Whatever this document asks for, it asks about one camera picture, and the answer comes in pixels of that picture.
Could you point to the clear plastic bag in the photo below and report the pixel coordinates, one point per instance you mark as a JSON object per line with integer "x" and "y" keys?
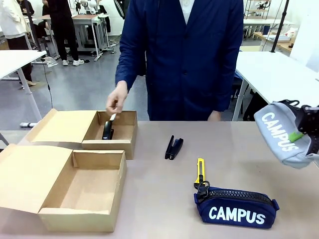
{"x": 51, "y": 61}

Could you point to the person's right hand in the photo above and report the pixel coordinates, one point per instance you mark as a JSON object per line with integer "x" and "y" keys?
{"x": 116, "y": 99}

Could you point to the person's right forearm blue sleeve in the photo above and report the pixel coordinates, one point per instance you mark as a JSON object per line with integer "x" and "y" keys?
{"x": 127, "y": 72}

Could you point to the large white table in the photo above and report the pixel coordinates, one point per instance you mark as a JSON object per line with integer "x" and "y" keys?
{"x": 274, "y": 74}

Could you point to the black stapler with white tip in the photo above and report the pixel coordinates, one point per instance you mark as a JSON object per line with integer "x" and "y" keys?
{"x": 107, "y": 130}

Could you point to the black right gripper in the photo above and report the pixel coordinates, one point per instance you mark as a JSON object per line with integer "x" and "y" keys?
{"x": 310, "y": 119}

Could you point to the large brown cardboard box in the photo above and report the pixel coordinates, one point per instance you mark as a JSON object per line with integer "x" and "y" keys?
{"x": 30, "y": 174}

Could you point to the wooden background table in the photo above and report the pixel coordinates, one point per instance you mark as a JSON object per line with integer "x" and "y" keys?
{"x": 281, "y": 43}

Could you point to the person's left hand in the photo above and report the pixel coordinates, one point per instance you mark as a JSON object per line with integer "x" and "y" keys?
{"x": 214, "y": 116}

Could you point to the white table with metal legs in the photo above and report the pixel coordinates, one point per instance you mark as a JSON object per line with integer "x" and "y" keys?
{"x": 15, "y": 62}

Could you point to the small brown cardboard box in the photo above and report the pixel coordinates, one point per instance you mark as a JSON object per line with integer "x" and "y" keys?
{"x": 62, "y": 124}

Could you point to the background person in white top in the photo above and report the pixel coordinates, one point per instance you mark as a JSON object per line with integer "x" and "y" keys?
{"x": 12, "y": 22}

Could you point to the background person in black clothes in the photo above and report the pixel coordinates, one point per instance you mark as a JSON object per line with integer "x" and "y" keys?
{"x": 62, "y": 25}

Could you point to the person torso in blue coat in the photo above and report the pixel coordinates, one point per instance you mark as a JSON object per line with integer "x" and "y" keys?
{"x": 184, "y": 62}

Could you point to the grey CAMPUS pencil case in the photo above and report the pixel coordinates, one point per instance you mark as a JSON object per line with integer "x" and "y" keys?
{"x": 271, "y": 129}

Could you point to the yellow utility knife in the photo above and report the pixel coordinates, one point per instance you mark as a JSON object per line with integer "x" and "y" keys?
{"x": 200, "y": 169}

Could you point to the black tripod stand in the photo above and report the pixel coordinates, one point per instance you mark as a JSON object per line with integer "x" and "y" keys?
{"x": 279, "y": 27}

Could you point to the person's left forearm blue sleeve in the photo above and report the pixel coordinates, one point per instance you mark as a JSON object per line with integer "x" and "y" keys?
{"x": 228, "y": 87}

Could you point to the navy CAMPUS pencil case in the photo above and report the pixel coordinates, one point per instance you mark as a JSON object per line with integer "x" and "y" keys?
{"x": 236, "y": 206}

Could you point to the background person in striped jacket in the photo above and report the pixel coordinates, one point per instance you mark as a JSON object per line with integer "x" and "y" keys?
{"x": 122, "y": 7}

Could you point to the grey background desk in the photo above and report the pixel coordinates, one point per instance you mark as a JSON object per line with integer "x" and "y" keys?
{"x": 87, "y": 27}

